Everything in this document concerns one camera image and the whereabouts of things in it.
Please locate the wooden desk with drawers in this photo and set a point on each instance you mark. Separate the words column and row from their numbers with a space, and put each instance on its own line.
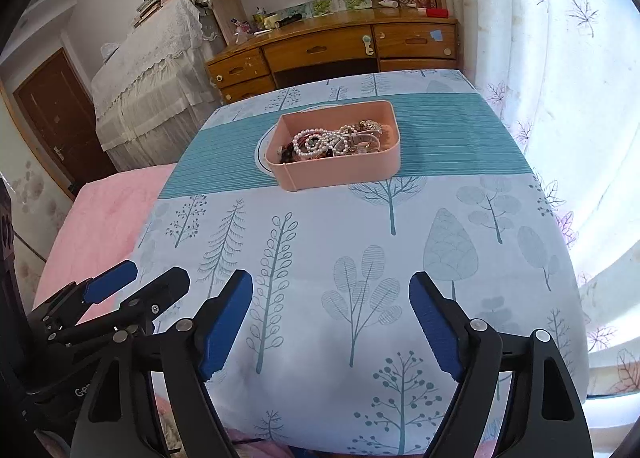
column 345, row 21

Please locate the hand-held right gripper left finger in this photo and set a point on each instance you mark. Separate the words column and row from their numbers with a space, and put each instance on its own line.
column 225, row 323

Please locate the lace covered cabinet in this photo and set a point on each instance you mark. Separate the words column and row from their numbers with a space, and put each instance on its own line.
column 150, row 88

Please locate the blue sticker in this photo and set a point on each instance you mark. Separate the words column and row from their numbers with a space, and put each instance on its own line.
column 436, row 34

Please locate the stack of books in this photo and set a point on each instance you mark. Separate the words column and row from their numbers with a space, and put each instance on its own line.
column 157, row 1

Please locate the red flat case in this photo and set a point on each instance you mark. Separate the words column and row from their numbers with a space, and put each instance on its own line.
column 437, row 13

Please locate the gold jewelry piece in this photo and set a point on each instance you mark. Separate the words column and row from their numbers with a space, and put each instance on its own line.
column 369, row 125

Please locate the small bottles cluster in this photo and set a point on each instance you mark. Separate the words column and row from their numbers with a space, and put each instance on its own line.
column 265, row 21

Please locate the green floral paper strip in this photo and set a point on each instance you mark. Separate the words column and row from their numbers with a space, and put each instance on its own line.
column 350, row 1

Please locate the pink plastic tray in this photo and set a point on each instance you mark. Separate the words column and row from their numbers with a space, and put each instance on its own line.
column 340, row 173

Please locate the black cylindrical item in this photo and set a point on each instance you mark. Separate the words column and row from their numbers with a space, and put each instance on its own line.
column 290, row 20

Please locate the white tube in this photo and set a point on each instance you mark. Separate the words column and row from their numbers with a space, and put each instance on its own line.
column 388, row 3

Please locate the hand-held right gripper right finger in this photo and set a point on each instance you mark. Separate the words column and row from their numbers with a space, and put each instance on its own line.
column 435, row 325

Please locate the white leaf print curtain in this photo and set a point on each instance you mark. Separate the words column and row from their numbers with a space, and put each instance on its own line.
column 565, row 88

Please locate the pink blanket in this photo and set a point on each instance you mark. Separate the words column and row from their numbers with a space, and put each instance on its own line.
column 100, row 218

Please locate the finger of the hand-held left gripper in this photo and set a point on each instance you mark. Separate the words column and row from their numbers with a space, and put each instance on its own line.
column 110, row 281
column 160, row 290

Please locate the brown wooden door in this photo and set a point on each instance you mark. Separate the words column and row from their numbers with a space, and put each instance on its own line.
column 55, row 123

